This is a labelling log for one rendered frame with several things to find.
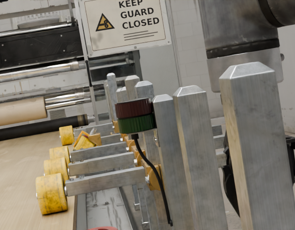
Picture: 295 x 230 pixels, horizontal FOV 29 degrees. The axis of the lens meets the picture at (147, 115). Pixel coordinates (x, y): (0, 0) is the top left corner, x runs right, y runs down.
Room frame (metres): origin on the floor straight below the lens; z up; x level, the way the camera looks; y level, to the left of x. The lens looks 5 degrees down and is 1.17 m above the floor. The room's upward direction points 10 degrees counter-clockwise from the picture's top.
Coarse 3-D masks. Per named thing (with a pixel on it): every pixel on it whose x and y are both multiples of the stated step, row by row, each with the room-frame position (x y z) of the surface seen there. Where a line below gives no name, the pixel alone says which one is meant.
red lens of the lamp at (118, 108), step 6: (132, 102) 0.89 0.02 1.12; (138, 102) 0.90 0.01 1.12; (144, 102) 0.90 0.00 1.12; (150, 102) 0.91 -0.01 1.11; (120, 108) 0.90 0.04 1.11; (126, 108) 0.90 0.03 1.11; (132, 108) 0.89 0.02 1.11; (138, 108) 0.89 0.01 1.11; (144, 108) 0.90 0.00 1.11; (150, 108) 0.91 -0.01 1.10; (120, 114) 0.90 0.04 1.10; (126, 114) 0.90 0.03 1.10; (132, 114) 0.89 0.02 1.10; (138, 114) 0.89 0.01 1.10
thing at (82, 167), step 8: (216, 136) 1.49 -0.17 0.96; (224, 136) 1.47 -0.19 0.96; (216, 144) 1.47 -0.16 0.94; (128, 152) 1.47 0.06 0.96; (80, 160) 1.45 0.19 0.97; (88, 160) 1.45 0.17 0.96; (96, 160) 1.44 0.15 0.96; (104, 160) 1.44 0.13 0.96; (112, 160) 1.44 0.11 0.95; (120, 160) 1.44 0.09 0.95; (128, 160) 1.45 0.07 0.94; (72, 168) 1.43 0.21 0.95; (80, 168) 1.43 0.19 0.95; (88, 168) 1.43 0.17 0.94; (96, 168) 1.44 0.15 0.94; (104, 168) 1.44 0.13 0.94; (112, 168) 1.44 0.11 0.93
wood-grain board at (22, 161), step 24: (0, 144) 3.00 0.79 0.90; (24, 144) 2.78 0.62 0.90; (48, 144) 2.59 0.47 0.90; (0, 168) 2.04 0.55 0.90; (24, 168) 1.93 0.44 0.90; (0, 192) 1.55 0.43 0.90; (24, 192) 1.49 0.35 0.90; (0, 216) 1.24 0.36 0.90; (24, 216) 1.20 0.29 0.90; (48, 216) 1.16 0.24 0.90; (72, 216) 1.13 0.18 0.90
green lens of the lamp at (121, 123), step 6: (120, 120) 0.91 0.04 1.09; (126, 120) 0.90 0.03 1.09; (132, 120) 0.89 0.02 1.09; (138, 120) 0.89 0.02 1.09; (144, 120) 0.90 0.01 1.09; (150, 120) 0.90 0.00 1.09; (120, 126) 0.91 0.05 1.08; (126, 126) 0.90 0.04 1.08; (132, 126) 0.89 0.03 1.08; (138, 126) 0.89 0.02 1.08; (144, 126) 0.90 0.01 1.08; (150, 126) 0.90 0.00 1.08; (120, 132) 0.91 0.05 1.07; (126, 132) 0.90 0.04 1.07
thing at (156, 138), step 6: (120, 102) 0.92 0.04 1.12; (126, 102) 0.90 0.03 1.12; (144, 114) 0.90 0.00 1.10; (150, 114) 0.91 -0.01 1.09; (132, 132) 0.90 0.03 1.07; (138, 132) 0.91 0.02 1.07; (156, 132) 0.91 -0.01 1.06; (132, 138) 0.92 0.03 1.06; (138, 138) 0.92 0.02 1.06; (156, 138) 0.92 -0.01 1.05; (138, 144) 0.92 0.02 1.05; (156, 144) 0.93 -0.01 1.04; (138, 150) 0.92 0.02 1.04; (144, 156) 0.92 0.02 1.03; (150, 162) 0.92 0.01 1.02; (156, 174) 0.92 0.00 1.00; (162, 186) 0.92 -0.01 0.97; (162, 192) 0.92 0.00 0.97; (168, 210) 0.92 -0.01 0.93; (168, 216) 0.92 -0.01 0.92; (168, 222) 0.92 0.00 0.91
